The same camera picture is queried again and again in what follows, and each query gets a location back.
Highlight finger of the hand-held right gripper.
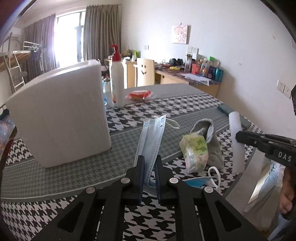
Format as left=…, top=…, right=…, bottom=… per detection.
left=235, top=130, right=296, bottom=151
left=263, top=133, right=296, bottom=144

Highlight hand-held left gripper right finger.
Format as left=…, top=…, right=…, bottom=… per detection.
left=155, top=154, right=266, bottom=241

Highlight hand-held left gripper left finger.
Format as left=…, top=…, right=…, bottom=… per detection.
left=30, top=155, right=145, bottom=241

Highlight grey sock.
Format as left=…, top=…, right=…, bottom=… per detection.
left=190, top=118, right=224, bottom=169

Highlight blue face mask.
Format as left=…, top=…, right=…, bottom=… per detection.
left=183, top=166, right=220, bottom=193
left=134, top=115, right=181, bottom=193

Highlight green yellow tissue packet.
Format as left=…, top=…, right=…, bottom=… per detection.
left=179, top=134, right=208, bottom=173

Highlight white foam box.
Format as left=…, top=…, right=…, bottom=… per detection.
left=5, top=59, right=112, bottom=168

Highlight person's right hand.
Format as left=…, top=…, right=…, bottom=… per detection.
left=279, top=166, right=296, bottom=215

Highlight black smartphone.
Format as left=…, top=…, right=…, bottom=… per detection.
left=217, top=105, right=251, bottom=129

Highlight houndstooth tablecloth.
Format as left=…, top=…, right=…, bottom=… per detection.
left=0, top=83, right=264, bottom=241

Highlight printed papers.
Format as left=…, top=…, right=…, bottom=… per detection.
left=181, top=73, right=212, bottom=86

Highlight row of toiletry bottles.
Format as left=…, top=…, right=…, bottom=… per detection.
left=185, top=52, right=224, bottom=81

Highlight red snack packet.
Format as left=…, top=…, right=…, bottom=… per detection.
left=126, top=90, right=153, bottom=102

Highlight white pump lotion bottle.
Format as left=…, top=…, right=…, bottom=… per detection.
left=109, top=44, right=125, bottom=108

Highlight wooden desk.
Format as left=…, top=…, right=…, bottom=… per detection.
left=104, top=58, right=221, bottom=98

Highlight wooden smiley chair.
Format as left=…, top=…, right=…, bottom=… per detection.
left=136, top=58, right=155, bottom=87

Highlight patterned bedding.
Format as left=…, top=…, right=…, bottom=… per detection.
left=0, top=107, right=18, bottom=151

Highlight brown curtain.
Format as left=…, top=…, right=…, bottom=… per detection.
left=23, top=14, right=57, bottom=81
left=82, top=0, right=127, bottom=63

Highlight balcony glass door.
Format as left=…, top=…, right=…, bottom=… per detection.
left=54, top=9, right=87, bottom=70

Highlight dark hanging garment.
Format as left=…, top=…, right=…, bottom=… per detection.
left=30, top=46, right=44, bottom=62

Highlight metal bed ladder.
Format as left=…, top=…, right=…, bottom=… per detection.
left=5, top=52, right=26, bottom=92

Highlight metal bunk bed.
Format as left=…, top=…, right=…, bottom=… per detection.
left=23, top=40, right=47, bottom=70
left=0, top=32, right=26, bottom=93

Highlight white wall socket pair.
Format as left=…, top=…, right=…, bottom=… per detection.
left=276, top=79, right=293, bottom=99

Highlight cartoon wall picture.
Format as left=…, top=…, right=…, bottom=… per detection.
left=171, top=24, right=189, bottom=44

